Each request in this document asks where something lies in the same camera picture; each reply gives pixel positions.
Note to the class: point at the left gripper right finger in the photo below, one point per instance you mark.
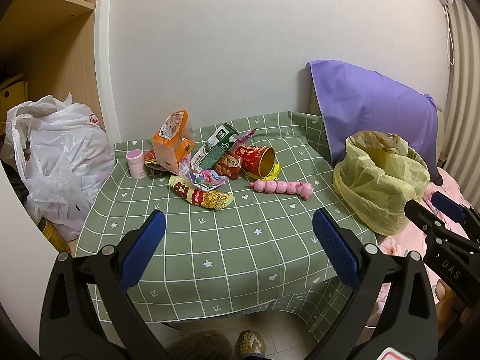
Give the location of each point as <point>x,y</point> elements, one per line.
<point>390,313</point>

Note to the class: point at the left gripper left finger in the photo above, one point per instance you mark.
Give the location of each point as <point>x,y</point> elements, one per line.
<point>70,327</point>

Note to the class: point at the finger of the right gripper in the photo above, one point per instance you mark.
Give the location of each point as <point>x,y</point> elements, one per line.
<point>433,227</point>
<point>467,217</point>

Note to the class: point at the pink segmented toy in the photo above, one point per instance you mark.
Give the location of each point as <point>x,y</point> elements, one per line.
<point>303,189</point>

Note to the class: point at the red paper cup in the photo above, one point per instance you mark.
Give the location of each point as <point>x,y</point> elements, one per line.
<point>258,160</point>

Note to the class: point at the yellow red noodle packet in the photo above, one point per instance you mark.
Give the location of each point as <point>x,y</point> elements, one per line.
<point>211,200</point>

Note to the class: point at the colourful cartoon wrapper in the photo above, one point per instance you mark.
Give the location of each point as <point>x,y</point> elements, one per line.
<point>206,180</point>

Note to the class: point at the red round snack packet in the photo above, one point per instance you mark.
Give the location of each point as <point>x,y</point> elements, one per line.
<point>229,165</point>

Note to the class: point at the orange snack bag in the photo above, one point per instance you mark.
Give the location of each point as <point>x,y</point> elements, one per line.
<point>174,141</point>

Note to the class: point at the green white carton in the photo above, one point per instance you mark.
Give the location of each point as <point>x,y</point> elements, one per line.
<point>215,147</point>

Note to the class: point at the yellow biscuit wrapper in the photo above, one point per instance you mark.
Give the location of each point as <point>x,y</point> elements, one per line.
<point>274,173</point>

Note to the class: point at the dark red foil packet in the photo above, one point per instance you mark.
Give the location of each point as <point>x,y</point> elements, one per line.
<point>152,165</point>

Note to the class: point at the yellow trash bag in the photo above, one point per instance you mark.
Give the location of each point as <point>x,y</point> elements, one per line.
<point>379,174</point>

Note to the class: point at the beige curtain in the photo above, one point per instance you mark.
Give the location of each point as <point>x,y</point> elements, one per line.
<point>461,137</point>

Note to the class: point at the yellow tin can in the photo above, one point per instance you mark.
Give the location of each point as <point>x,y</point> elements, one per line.
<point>52,235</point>

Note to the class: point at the brown fuzzy slipper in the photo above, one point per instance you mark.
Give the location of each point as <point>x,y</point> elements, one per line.
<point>208,344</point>

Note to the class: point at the green checkered tablecloth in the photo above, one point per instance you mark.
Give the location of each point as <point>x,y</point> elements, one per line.
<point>258,254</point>

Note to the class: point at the patterned fuzzy slipper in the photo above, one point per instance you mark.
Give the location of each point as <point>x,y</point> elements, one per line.
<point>251,345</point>

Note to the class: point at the purple pillow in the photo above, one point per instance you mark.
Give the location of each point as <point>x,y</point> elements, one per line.
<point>353,99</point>

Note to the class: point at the white plastic bag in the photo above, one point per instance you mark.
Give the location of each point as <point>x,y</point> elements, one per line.
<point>62,156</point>

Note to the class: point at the pink cylindrical jar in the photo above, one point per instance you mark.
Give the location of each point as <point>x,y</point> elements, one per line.
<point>136,166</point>

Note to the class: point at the wooden shelf unit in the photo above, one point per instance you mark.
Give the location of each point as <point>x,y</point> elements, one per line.
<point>51,43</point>

